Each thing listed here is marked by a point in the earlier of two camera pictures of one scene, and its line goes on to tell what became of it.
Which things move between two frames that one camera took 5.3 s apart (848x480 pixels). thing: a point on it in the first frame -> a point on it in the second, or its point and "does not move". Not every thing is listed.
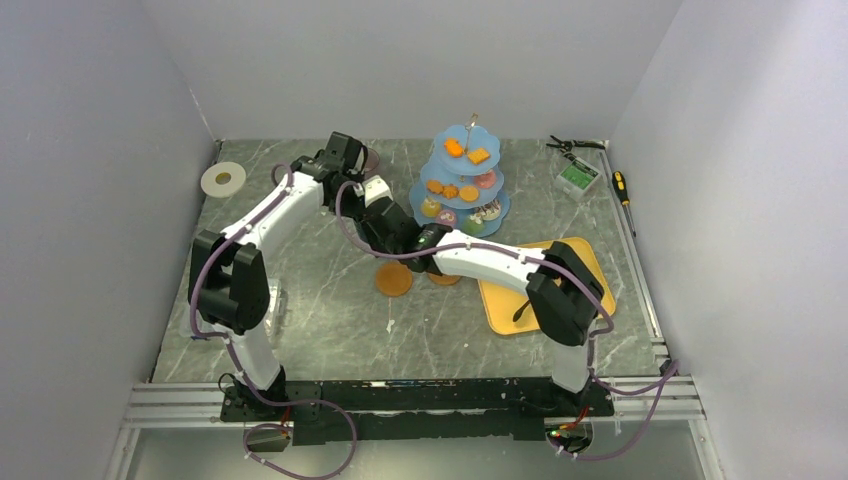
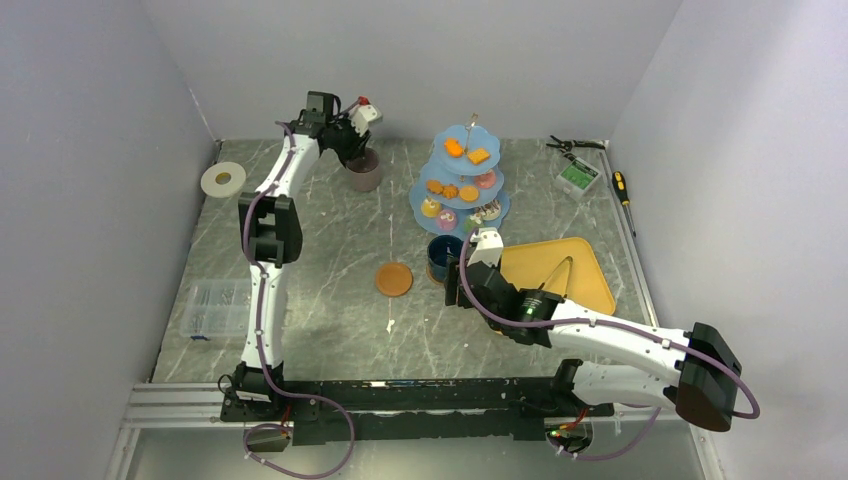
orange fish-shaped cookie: [453, 147] does not move
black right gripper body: [375, 241] -> [452, 287]
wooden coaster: [443, 280] does not move
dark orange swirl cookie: [450, 192] does not move
